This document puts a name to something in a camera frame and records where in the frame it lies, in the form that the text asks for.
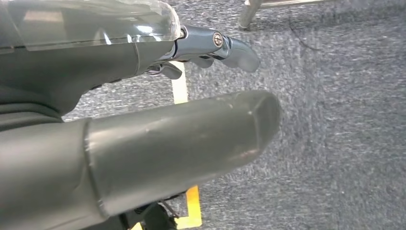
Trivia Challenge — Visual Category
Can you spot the black robot foot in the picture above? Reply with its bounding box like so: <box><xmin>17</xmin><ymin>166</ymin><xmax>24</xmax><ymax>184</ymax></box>
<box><xmin>120</xmin><ymin>190</ymin><xmax>188</xmax><ymax>230</ymax></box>

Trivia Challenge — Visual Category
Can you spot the stainless steel workbench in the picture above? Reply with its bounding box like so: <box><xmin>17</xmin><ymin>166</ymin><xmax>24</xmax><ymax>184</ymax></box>
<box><xmin>237</xmin><ymin>0</ymin><xmax>334</xmax><ymax>31</ymax></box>

